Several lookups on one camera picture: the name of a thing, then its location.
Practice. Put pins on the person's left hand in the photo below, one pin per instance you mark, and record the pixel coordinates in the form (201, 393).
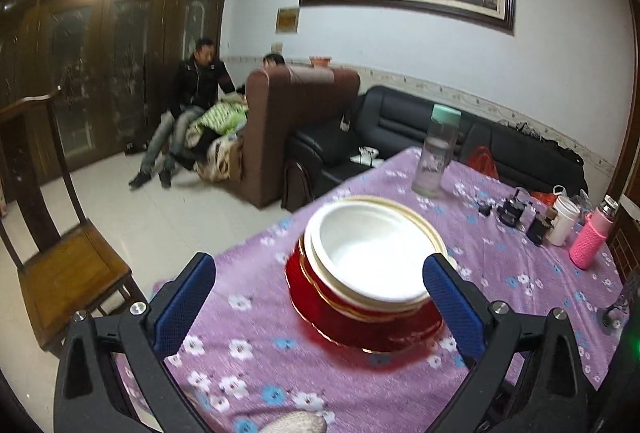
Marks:
(295, 423)

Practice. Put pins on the red bag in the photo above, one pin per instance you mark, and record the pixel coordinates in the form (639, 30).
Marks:
(482, 163)

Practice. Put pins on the small wall plaque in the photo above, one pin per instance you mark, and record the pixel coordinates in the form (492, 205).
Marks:
(288, 20)

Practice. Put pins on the bottle in pink knitted sleeve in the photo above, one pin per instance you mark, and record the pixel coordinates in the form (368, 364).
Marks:
(592, 238)

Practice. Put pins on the wooden chair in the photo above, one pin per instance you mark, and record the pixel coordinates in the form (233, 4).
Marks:
(65, 273)

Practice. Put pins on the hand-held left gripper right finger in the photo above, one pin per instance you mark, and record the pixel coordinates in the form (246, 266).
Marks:
(452, 303)

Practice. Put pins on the purple floral tablecloth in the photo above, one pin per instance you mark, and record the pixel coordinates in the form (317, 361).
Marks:
(280, 363)

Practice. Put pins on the orange bowl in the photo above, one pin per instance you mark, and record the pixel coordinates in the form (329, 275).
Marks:
(320, 61)

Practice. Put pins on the small black adapter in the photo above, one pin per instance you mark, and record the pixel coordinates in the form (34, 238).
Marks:
(485, 209)

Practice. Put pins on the red plate with round sticker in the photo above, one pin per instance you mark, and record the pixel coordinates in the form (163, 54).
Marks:
(350, 333)

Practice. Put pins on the white plastic jar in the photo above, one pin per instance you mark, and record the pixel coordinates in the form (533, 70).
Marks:
(562, 220)

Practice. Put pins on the small white object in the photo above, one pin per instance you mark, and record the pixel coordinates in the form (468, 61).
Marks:
(366, 156)

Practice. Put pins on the clear plastic bag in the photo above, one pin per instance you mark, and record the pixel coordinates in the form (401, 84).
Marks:
(582, 199)

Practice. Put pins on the brown armchair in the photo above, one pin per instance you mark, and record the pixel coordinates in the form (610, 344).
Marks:
(300, 103)

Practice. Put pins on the dark brown bag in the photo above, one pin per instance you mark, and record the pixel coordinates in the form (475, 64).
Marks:
(297, 188)

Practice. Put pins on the black cylindrical motor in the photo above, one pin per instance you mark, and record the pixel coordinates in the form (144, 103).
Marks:
(512, 210)

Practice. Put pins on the clear bottle with green lid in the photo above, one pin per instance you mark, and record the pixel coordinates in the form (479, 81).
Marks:
(435, 153)

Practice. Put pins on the green patterned blanket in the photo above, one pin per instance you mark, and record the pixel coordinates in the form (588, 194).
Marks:
(220, 118)

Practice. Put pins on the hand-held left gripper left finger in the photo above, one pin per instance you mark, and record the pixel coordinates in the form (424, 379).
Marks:
(182, 303)

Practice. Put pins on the floral beige blanket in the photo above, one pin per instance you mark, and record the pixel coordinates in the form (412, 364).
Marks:
(217, 160)

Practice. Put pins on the dark wooden cabinet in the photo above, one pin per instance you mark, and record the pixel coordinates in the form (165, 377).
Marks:
(125, 38)

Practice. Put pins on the black leather sofa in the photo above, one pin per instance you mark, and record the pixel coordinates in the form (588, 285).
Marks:
(390, 113)

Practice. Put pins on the red plate with gold print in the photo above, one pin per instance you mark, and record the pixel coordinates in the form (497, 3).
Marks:
(310, 283)

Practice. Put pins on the dark jar with wooden lid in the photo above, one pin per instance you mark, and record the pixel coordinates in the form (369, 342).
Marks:
(542, 228)

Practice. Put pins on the wall socket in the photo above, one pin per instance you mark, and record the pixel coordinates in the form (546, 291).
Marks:
(276, 48)

